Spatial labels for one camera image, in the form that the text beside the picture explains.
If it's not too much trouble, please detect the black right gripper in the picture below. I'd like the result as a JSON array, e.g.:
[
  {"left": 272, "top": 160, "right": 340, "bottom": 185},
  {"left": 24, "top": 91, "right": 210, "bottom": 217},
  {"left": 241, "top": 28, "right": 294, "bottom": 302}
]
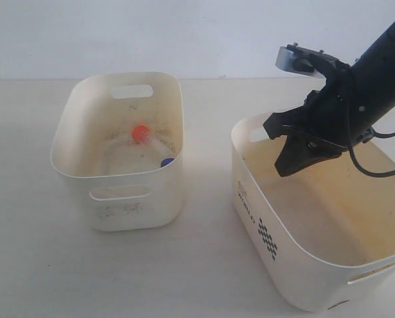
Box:
[{"left": 263, "top": 74, "right": 376, "bottom": 177}]

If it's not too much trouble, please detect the blue capped tube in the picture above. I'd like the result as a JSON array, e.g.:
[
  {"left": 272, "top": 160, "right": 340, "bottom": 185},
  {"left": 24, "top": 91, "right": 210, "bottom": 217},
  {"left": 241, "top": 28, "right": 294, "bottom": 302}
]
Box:
[{"left": 160, "top": 158, "right": 175, "bottom": 168}]

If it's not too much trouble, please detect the orange capped tube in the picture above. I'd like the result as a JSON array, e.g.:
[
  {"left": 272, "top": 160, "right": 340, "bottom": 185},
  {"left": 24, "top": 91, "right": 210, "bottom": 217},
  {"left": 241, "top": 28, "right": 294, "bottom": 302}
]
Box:
[{"left": 131, "top": 125, "right": 175, "bottom": 161}]

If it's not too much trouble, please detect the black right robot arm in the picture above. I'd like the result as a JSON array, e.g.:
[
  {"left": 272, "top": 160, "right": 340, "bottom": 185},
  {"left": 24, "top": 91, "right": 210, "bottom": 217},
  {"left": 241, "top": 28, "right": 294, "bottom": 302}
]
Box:
[{"left": 263, "top": 21, "right": 395, "bottom": 178}]

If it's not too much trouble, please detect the cream plastic bin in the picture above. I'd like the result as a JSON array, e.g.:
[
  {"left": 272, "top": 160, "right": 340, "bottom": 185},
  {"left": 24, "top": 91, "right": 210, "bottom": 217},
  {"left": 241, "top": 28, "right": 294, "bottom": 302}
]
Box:
[
  {"left": 231, "top": 113, "right": 395, "bottom": 312},
  {"left": 50, "top": 72, "right": 184, "bottom": 232}
]

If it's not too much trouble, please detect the black camera cable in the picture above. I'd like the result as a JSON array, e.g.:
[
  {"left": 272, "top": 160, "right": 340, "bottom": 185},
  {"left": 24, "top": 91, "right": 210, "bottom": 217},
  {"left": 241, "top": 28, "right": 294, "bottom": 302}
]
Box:
[{"left": 282, "top": 123, "right": 395, "bottom": 177}]

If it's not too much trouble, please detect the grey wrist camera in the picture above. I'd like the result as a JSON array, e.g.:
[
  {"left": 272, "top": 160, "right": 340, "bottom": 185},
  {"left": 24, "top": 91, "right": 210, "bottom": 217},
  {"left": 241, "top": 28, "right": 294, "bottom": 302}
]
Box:
[{"left": 275, "top": 43, "right": 345, "bottom": 78}]

